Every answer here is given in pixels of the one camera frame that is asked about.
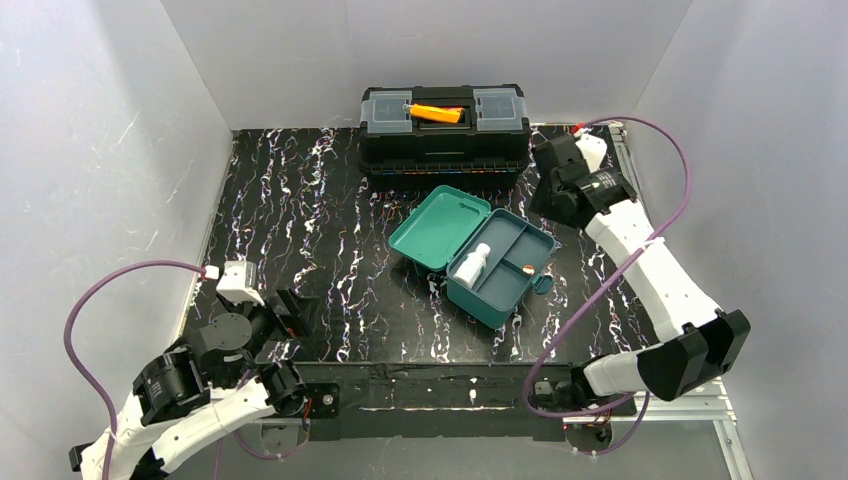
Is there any black toolbox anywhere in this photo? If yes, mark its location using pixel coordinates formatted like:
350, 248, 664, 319
359, 84, 531, 179

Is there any green medicine box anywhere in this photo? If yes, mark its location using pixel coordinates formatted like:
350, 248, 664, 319
389, 185, 558, 329

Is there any orange toolbox handle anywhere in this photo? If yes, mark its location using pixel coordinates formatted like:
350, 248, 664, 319
407, 104, 464, 124

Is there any white medicine bottle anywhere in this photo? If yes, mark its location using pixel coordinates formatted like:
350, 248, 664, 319
454, 243, 491, 288

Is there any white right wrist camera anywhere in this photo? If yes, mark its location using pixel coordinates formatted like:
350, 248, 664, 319
572, 125, 607, 173

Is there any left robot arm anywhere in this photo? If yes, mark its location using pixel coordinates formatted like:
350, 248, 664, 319
69, 288, 319, 479

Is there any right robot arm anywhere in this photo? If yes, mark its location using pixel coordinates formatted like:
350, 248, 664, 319
530, 134, 751, 410

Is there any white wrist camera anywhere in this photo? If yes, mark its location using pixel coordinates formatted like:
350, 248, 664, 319
216, 260, 264, 305
572, 125, 607, 173

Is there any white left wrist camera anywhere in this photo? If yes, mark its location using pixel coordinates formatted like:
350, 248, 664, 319
216, 260, 264, 305

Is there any aluminium rail frame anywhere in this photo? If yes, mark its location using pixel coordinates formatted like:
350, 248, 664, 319
125, 122, 757, 480

